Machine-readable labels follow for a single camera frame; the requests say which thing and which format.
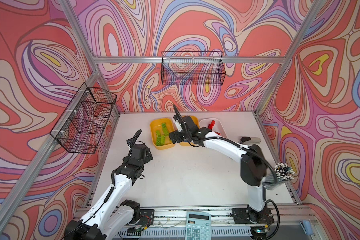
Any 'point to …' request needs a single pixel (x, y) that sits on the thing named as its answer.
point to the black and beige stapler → (249, 140)
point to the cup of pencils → (282, 172)
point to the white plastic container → (217, 127)
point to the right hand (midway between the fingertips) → (177, 135)
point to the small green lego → (158, 133)
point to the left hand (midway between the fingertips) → (142, 152)
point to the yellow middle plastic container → (197, 121)
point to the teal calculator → (198, 225)
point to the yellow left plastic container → (156, 124)
